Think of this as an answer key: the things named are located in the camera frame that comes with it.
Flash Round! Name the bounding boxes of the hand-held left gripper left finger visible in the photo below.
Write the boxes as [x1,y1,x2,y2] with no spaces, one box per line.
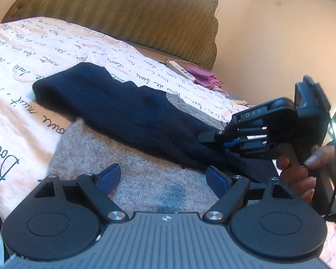
[34,164,129,225]

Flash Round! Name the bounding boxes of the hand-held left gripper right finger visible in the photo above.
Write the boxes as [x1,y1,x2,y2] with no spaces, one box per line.
[203,166,298,223]

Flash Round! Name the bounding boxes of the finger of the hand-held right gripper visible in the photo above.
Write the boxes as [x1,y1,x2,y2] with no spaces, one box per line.
[223,135,270,158]
[197,126,267,144]

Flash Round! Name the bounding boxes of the grey knit garment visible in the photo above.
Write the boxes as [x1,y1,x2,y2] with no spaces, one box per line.
[49,92,236,221]

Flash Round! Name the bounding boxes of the navy knit garment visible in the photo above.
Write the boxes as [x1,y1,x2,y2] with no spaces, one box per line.
[32,62,281,186]

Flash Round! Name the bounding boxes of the person's right hand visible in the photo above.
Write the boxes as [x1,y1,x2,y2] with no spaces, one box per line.
[277,142,336,204]

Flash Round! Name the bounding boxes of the pink crumpled cloth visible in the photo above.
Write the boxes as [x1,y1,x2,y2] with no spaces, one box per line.
[184,65,225,89]

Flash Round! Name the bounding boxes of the white power strip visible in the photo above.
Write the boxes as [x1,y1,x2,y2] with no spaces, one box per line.
[166,59,196,81]

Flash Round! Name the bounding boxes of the white script-printed blanket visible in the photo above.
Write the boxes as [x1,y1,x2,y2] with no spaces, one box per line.
[0,17,336,269]

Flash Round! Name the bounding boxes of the olive upholstered headboard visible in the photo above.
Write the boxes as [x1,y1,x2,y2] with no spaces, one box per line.
[1,0,219,71]

